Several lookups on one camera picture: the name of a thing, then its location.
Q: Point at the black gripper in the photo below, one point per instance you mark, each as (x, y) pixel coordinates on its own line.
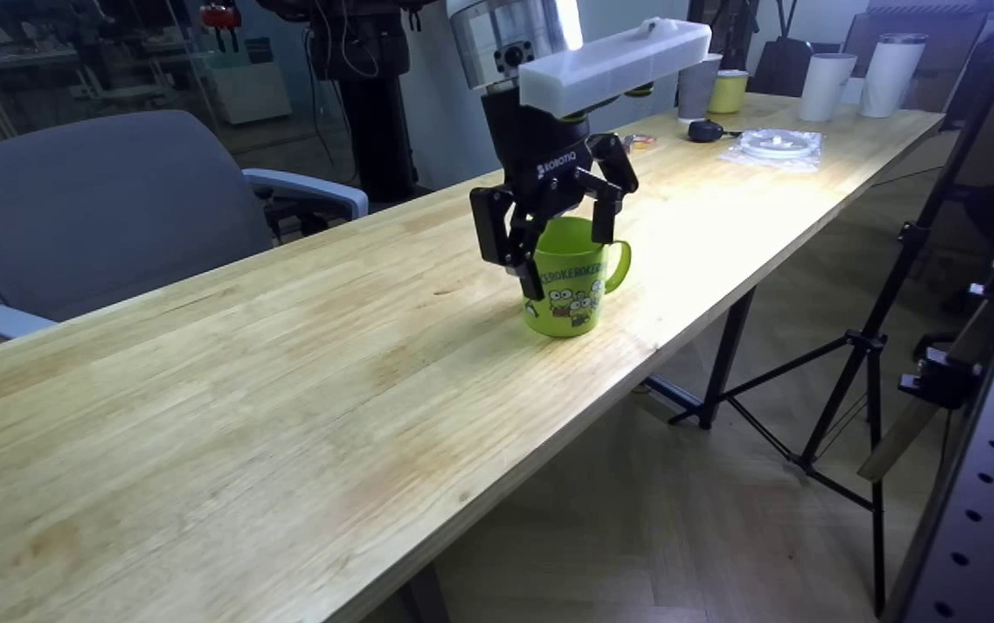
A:
(535, 144)

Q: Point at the yellow-green cartoon print mug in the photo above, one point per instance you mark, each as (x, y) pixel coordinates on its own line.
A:
(568, 296)

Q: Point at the black computer mouse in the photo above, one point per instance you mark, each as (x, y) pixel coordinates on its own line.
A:
(705, 130)

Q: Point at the black pillar stand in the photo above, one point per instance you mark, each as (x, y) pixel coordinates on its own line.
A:
(380, 124)

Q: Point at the small yellow cup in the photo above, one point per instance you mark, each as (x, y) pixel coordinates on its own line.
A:
(732, 92)

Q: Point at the black table leg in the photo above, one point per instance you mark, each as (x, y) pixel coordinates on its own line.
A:
(726, 358)

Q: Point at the black bag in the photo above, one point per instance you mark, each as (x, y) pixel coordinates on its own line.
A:
(780, 70)

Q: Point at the white tumbler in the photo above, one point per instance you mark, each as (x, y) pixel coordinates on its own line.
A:
(892, 78)
(827, 88)

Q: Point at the white cabinet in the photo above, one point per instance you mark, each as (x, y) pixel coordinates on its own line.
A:
(246, 92)

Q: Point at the red object on shelf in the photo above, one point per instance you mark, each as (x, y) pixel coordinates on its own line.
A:
(218, 18)

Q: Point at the grey office chair white armrests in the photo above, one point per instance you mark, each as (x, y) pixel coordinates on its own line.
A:
(92, 210)

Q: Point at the black perforated metal bench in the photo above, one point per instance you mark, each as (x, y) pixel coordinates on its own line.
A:
(985, 507)

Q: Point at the black camera tripod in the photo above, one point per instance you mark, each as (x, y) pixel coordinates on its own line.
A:
(866, 347)

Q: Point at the black clamp mount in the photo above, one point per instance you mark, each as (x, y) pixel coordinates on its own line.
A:
(948, 373)

